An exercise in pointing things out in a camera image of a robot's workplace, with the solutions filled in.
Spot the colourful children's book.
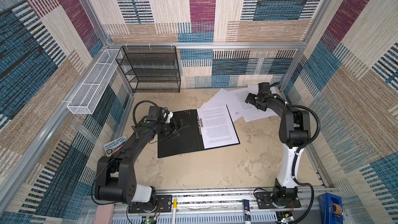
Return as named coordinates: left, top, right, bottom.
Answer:
left=103, top=135, right=127, bottom=157

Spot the blue glue stick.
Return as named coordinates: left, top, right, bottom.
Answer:
left=243, top=199, right=251, bottom=224

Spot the pink object at edge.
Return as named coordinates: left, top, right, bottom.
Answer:
left=93, top=204, right=115, bottom=224

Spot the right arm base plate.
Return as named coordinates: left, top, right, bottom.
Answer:
left=254, top=191, right=301, bottom=209

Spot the white yellow marker pen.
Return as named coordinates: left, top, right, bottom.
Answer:
left=172, top=199, right=177, bottom=224

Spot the green circuit board right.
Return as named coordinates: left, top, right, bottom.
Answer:
left=276, top=214, right=294, bottom=224

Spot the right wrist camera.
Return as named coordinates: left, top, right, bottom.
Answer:
left=257, top=83, right=272, bottom=95

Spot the black wire mesh shelf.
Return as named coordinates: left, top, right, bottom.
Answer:
left=116, top=46, right=181, bottom=93

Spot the white wire mesh basket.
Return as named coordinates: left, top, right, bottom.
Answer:
left=67, top=49, right=119, bottom=115

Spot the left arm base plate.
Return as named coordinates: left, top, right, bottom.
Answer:
left=127, top=195, right=173, bottom=214

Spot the orange folder black inside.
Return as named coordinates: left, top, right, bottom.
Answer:
left=157, top=105, right=241, bottom=159

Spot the white paper sheet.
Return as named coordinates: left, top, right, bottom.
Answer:
left=201, top=89, right=243, bottom=122

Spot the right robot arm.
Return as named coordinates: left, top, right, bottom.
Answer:
left=245, top=93, right=320, bottom=224

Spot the green circuit board left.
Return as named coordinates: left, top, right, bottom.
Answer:
left=141, top=216, right=157, bottom=224

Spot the printed paper sheet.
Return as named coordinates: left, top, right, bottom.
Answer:
left=197, top=105, right=240, bottom=150
left=248, top=84, right=279, bottom=96
left=230, top=85, right=278, bottom=122

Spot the blue box with tape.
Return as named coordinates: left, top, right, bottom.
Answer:
left=319, top=193, right=343, bottom=224

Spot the green circuit board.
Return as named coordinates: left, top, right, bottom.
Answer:
left=141, top=216, right=157, bottom=224
left=276, top=214, right=294, bottom=224

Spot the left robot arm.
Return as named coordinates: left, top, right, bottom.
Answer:
left=91, top=100, right=189, bottom=205

